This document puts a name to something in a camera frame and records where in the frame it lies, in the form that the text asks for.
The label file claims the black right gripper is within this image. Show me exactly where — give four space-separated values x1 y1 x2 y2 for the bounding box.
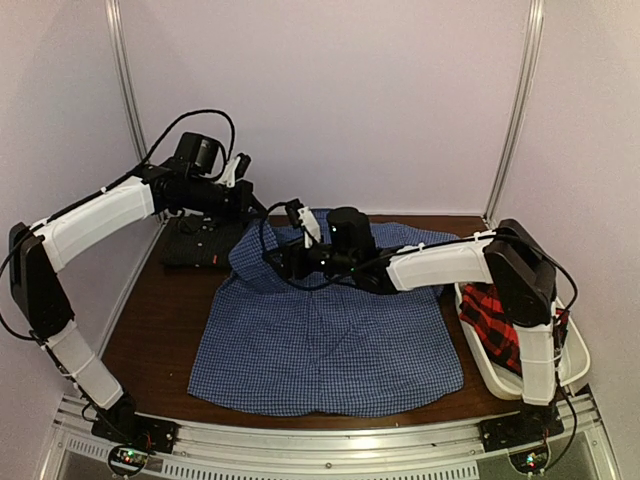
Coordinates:
263 235 358 280

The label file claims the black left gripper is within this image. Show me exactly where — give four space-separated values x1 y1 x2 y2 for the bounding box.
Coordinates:
177 176 267 228

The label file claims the blue plaid long sleeve shirt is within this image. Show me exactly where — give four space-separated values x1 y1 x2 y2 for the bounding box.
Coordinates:
188 224 464 417

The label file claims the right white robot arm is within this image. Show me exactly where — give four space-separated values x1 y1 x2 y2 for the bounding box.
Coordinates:
264 200 557 442

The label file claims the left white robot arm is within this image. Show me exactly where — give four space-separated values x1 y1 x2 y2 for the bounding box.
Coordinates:
9 132 253 444

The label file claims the dark folded shirt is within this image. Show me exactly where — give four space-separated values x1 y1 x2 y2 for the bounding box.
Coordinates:
160 215 248 270

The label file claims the red black plaid shirt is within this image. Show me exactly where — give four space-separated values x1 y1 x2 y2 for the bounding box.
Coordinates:
458 282 571 374

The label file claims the white plastic bin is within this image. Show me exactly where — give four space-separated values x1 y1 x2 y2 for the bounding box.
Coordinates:
454 284 591 400

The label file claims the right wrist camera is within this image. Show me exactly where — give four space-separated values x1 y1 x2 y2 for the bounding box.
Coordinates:
285 199 322 249

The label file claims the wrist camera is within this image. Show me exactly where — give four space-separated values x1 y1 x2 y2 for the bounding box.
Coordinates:
285 199 322 249
215 153 252 188

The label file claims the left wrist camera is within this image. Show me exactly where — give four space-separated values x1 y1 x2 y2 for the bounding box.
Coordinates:
215 153 252 188

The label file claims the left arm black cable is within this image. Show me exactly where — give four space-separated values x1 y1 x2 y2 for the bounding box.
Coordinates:
0 109 237 341

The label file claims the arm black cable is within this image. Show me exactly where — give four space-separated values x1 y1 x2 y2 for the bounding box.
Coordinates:
259 199 581 471
0 109 237 341

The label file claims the right aluminium frame post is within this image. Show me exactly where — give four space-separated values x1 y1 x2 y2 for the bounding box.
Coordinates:
483 0 545 226

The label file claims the aluminium frame post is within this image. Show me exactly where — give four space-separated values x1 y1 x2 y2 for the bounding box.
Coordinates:
483 0 545 226
104 0 148 163

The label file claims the left aluminium frame post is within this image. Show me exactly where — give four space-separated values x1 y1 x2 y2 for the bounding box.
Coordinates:
104 0 148 163

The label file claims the front aluminium rail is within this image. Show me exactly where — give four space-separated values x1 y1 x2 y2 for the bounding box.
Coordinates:
35 395 622 479

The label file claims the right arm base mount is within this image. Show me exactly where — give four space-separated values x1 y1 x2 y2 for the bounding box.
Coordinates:
479 406 564 476

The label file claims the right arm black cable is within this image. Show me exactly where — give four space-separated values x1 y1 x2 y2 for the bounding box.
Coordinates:
259 199 581 471

